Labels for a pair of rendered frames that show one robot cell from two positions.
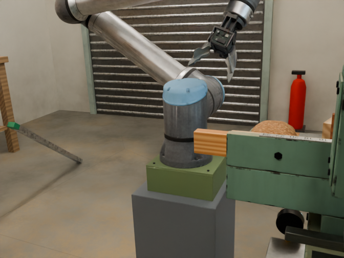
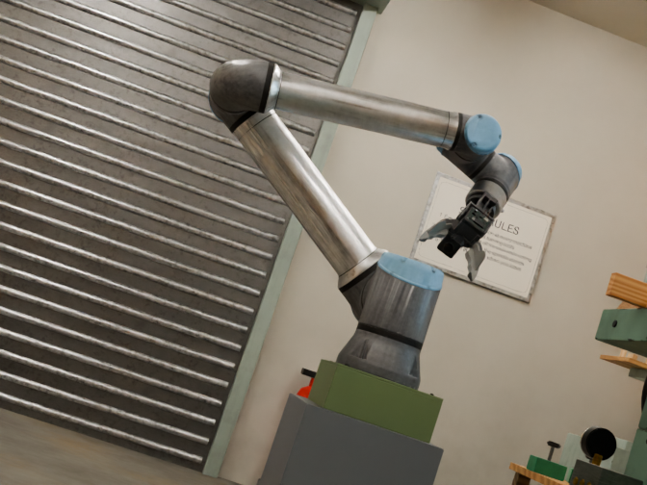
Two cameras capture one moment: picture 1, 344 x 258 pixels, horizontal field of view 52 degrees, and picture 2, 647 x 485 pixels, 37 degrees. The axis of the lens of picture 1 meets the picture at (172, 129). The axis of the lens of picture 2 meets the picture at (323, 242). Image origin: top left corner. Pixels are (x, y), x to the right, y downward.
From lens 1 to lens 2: 1.44 m
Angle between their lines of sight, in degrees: 38
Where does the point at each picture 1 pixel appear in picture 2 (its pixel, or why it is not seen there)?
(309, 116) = not seen: hidden behind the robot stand
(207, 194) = (424, 429)
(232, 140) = not seen: outside the picture
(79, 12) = (275, 99)
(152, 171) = (345, 376)
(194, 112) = (430, 303)
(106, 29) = (276, 142)
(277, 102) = (252, 425)
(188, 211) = (399, 447)
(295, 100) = not seen: hidden behind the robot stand
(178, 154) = (394, 359)
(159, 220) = (343, 459)
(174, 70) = (367, 243)
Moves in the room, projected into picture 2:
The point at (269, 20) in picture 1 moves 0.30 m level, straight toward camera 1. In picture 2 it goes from (286, 258) to (302, 257)
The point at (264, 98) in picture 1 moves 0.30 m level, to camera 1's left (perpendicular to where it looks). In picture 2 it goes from (234, 409) to (176, 392)
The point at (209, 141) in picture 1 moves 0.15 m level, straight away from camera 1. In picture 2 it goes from (629, 286) to (572, 280)
